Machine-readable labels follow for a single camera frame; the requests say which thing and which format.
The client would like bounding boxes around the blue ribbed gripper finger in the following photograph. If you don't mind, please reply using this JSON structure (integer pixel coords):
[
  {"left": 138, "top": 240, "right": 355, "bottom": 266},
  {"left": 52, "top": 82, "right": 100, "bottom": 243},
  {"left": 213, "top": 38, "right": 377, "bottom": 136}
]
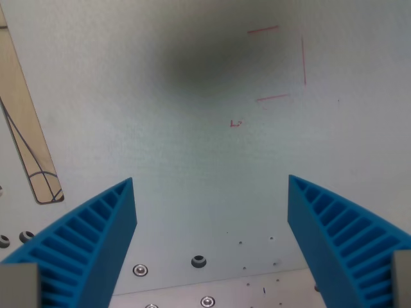
[
  {"left": 0, "top": 177, "right": 138, "bottom": 308},
  {"left": 286, "top": 174, "right": 411, "bottom": 308}
]

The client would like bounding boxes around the wooden board with dark lines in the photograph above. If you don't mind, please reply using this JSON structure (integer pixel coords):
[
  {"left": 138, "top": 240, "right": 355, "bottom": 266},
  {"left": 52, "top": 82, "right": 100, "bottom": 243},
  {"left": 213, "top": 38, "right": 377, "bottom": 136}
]
[{"left": 0, "top": 6, "right": 65, "bottom": 205}]

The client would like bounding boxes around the light aluminium base plate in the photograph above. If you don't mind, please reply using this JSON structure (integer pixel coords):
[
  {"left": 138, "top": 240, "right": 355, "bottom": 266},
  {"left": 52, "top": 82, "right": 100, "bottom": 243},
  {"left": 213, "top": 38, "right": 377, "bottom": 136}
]
[{"left": 109, "top": 268, "right": 326, "bottom": 308}]

